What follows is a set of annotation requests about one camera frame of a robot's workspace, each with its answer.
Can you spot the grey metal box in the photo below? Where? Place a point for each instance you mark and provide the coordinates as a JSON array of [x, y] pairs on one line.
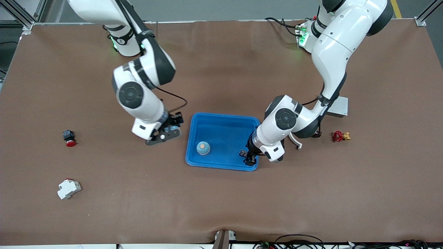
[[341, 108]]

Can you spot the white circuit breaker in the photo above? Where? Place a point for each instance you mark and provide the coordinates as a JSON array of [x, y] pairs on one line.
[[67, 189]]

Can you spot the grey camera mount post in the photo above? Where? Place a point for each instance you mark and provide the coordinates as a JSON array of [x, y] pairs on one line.
[[221, 242]]

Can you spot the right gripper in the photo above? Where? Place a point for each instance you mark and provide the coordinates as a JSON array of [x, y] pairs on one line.
[[175, 120]]

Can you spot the red mushroom push button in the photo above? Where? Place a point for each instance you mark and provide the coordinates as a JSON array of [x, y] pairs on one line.
[[68, 135]]

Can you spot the white curved plastic piece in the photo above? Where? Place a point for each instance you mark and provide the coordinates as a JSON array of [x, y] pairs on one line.
[[298, 146]]

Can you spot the blue plastic tray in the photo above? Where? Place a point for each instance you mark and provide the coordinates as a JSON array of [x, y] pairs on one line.
[[225, 138]]

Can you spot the brown table mat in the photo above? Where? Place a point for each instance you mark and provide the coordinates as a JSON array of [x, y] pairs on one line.
[[221, 207]]

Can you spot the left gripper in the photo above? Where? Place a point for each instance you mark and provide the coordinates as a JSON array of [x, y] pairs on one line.
[[249, 153]]

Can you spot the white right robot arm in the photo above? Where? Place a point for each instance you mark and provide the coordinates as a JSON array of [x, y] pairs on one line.
[[133, 93]]

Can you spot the black block capacitor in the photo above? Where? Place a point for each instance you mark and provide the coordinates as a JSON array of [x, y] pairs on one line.
[[243, 152]]

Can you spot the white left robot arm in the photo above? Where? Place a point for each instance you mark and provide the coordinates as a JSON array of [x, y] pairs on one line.
[[332, 52]]

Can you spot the red handwheel brass valve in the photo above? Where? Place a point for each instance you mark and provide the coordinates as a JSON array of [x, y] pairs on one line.
[[337, 136]]

